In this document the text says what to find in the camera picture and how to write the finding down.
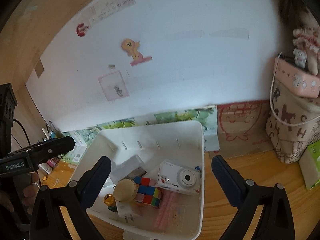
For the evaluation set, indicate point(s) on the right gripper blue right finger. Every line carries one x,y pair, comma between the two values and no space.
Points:
230,181

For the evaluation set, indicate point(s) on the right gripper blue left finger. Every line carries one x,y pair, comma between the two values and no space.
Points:
93,180

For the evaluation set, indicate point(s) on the green bottle with gold cap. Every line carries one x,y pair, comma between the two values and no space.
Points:
110,202

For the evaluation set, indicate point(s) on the round gold compact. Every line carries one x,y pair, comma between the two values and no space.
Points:
125,191

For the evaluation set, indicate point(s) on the white charger block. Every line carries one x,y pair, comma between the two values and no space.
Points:
128,211

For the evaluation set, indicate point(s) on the white bottle-shaped holder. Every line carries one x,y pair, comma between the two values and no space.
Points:
129,169

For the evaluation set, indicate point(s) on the multicolour puzzle cube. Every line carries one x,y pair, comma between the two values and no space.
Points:
148,193

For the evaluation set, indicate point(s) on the white children's digital camera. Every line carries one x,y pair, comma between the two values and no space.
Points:
178,179

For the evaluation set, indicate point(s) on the pink hair roller clip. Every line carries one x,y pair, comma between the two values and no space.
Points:
161,222

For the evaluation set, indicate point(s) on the clear sticker-decorated plastic box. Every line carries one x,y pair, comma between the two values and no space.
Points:
176,216

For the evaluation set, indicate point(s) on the blue floss pick box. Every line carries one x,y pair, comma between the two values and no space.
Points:
127,235

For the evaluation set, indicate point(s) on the person's left hand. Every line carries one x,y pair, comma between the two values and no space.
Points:
29,195

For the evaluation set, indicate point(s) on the white spray bottle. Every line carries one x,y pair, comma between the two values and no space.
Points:
46,168

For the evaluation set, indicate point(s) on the red drawing cardboard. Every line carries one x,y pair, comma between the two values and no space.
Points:
241,128

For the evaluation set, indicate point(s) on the white plastic storage bin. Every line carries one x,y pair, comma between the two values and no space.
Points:
181,143

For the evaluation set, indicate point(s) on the green tissue pack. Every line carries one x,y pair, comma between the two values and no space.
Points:
309,165

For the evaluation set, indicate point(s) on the beige letter-print tote bag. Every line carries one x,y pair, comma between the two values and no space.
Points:
293,123

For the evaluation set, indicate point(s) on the pink pencil case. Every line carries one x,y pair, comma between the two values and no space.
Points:
296,80

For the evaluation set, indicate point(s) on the doll in floral dress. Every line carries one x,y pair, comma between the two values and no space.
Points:
306,52

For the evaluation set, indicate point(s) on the taped paper note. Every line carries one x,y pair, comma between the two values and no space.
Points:
101,10

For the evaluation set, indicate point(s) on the pink framed wall sticker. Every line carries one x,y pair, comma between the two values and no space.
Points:
113,86

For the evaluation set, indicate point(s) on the pony wall sticker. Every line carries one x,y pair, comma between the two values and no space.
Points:
131,48

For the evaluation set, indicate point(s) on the red lips wall sticker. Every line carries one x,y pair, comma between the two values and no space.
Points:
81,29

